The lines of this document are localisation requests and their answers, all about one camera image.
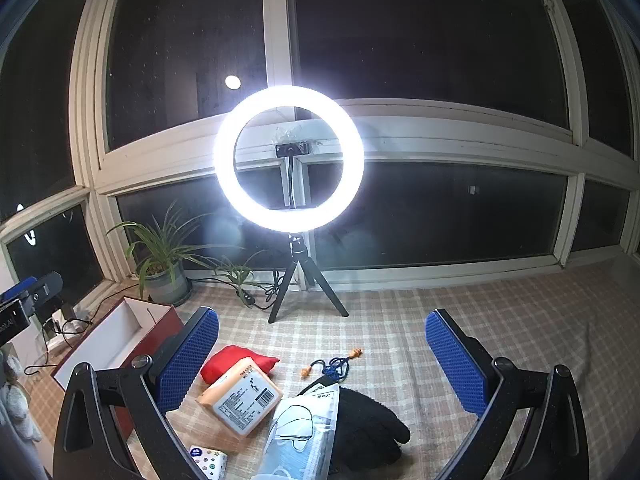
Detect dark red cardboard box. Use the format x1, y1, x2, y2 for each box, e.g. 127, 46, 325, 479
51, 296, 185, 441

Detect red fabric pouch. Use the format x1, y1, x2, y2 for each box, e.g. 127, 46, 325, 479
200, 345, 281, 386

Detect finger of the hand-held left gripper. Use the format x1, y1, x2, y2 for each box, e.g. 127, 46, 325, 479
0, 276, 40, 305
27, 271, 64, 312

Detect white ring light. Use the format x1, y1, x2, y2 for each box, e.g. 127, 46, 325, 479
214, 85, 366, 233

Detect small star-print tissue pack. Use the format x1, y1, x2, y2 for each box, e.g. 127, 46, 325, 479
188, 444, 229, 480

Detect black phone clamp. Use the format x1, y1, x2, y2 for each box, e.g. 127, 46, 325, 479
274, 142, 311, 208

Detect black cable with switch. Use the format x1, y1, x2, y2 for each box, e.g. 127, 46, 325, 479
187, 270, 301, 309

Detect orange tissue pack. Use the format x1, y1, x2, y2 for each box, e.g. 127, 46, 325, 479
196, 357, 284, 438

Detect large potted plant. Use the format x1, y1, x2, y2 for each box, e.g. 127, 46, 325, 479
106, 200, 216, 307

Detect black fuzzy glove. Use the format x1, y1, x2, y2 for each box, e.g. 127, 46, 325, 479
300, 377, 412, 466

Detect white power strip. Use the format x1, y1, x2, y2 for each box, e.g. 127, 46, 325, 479
42, 308, 93, 352

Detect clear face mask pack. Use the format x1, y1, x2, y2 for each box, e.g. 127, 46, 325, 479
250, 382, 342, 480

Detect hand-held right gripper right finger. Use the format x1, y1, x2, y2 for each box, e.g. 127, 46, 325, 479
425, 308, 591, 480

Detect small green plant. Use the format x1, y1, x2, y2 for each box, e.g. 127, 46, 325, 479
200, 250, 268, 296

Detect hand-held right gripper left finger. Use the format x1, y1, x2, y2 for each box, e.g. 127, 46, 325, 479
52, 306, 221, 480

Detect orange earplugs with blue cord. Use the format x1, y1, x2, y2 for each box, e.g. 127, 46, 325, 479
300, 351, 365, 385

